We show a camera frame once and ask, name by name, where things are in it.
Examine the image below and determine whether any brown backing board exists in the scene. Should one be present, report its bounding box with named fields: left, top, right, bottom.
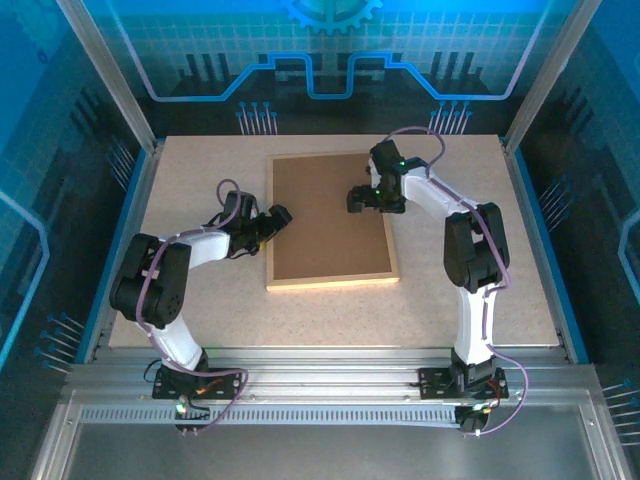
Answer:
left=272, top=153, right=396, bottom=281

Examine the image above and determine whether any light wooden picture frame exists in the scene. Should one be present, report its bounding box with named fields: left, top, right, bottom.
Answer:
left=264, top=151, right=401, bottom=293

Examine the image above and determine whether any black controller module with LED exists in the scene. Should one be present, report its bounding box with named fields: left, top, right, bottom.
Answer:
left=454, top=402, right=497, bottom=437
left=172, top=393, right=212, bottom=437

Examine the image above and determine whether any grey metal tray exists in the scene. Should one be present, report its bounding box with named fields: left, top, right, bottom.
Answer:
left=29, top=389, right=632, bottom=480

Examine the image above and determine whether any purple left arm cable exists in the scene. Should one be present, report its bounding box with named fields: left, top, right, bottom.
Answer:
left=134, top=178, right=251, bottom=437

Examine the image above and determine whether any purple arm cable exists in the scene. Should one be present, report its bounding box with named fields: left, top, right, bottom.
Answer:
left=384, top=127, right=530, bottom=437
left=134, top=178, right=251, bottom=437

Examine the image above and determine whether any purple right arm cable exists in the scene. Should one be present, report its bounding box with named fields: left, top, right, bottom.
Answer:
left=384, top=127, right=530, bottom=437

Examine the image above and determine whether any aluminium cross rail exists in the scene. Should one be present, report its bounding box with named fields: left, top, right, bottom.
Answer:
left=64, top=347, right=601, bottom=396

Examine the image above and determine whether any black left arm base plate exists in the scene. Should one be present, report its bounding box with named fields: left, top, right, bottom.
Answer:
left=151, top=367, right=245, bottom=401

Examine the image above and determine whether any slotted grey cable duct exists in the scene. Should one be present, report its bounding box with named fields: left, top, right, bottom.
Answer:
left=79, top=405, right=461, bottom=426

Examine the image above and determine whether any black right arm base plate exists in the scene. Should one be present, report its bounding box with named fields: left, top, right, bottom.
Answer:
left=417, top=367, right=510, bottom=401

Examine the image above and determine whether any aluminium corner post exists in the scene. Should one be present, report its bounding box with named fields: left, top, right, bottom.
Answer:
left=502, top=0, right=604, bottom=151
left=57, top=0, right=161, bottom=151

